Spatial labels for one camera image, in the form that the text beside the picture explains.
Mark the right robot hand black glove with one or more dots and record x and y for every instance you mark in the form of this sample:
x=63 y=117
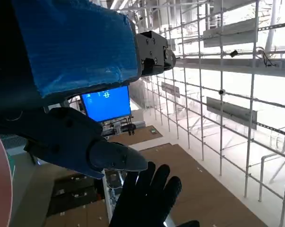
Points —
x=144 y=201

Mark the left robot hand blue tape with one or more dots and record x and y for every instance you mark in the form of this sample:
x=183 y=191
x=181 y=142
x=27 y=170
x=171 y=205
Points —
x=73 y=52

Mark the pink bowl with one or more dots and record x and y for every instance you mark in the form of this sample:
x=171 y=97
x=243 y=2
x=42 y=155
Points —
x=0 y=184

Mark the blue computer screen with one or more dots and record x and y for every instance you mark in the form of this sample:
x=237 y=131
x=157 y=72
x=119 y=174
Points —
x=106 y=106

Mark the green cutting mat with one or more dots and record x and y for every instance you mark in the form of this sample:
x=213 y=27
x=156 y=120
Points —
x=11 y=164

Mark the white pipe frame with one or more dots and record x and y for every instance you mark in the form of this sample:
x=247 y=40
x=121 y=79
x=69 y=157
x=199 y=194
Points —
x=221 y=142

